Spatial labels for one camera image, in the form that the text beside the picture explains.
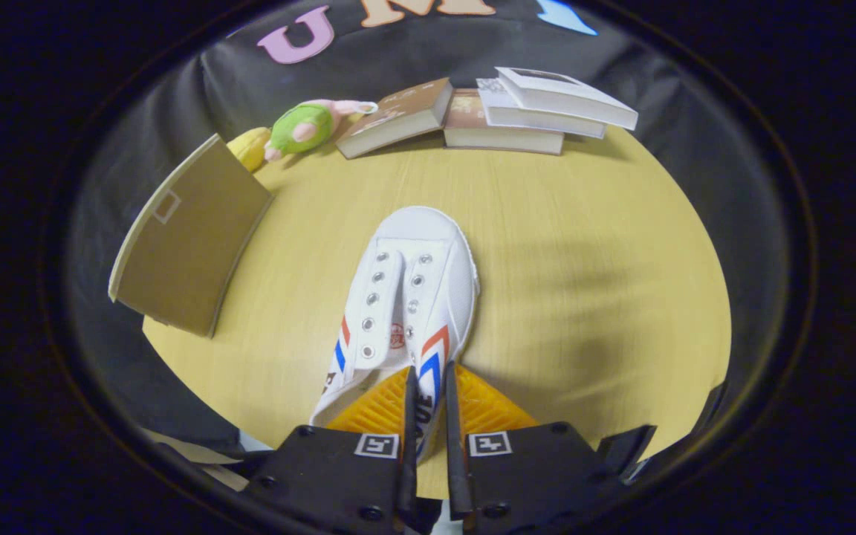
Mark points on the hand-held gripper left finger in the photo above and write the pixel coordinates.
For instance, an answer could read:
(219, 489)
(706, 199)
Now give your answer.
(409, 461)

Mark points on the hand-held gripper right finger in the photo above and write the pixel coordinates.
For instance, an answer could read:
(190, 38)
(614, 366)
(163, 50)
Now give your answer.
(456, 461)

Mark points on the white striped canvas shoe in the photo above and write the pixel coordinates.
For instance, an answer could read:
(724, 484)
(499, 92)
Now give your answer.
(417, 241)

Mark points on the beige fabric storage box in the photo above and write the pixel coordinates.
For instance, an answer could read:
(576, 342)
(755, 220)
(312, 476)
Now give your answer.
(190, 238)

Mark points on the brown cover book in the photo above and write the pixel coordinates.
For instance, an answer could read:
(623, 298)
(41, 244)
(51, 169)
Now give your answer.
(398, 111)

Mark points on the pink plush toy green outfit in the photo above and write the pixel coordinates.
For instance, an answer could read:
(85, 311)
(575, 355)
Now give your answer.
(302, 128)

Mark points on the yellow plush toy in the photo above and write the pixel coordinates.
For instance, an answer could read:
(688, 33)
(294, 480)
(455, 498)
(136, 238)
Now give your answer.
(250, 147)

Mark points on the grey patterned cover book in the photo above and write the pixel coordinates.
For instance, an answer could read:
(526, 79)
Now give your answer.
(539, 119)

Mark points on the white book dark photo cover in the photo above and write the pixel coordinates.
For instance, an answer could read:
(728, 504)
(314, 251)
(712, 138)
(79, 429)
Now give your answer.
(569, 93)

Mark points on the black backdrop cloth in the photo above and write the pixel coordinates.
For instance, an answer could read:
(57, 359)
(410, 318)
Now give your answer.
(205, 82)

